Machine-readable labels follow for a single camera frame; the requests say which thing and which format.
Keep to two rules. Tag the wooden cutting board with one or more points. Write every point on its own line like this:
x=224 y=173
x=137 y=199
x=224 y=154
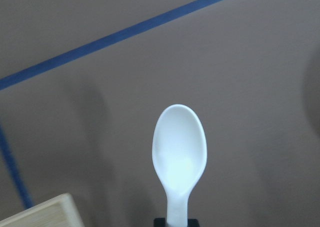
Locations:
x=59 y=211

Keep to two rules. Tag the white plastic spoon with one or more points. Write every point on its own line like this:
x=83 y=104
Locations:
x=179 y=156

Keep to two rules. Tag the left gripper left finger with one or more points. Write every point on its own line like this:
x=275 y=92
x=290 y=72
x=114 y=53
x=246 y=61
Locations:
x=160 y=222

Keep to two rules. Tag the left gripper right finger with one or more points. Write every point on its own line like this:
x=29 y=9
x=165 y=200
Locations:
x=192 y=222

